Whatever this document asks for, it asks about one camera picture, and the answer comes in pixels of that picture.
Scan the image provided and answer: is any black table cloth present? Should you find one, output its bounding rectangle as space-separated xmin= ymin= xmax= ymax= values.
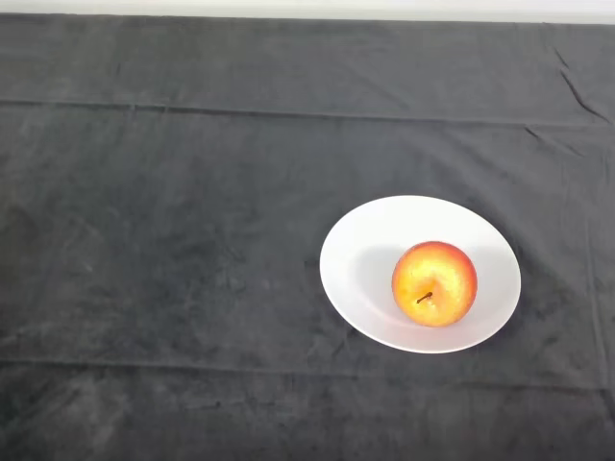
xmin=0 ymin=12 xmax=615 ymax=461

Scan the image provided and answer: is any red yellow apple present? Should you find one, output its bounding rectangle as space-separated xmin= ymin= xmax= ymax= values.
xmin=391 ymin=240 xmax=479 ymax=328

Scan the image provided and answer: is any white round plate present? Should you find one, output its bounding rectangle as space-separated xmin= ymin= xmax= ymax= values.
xmin=319 ymin=194 xmax=523 ymax=355

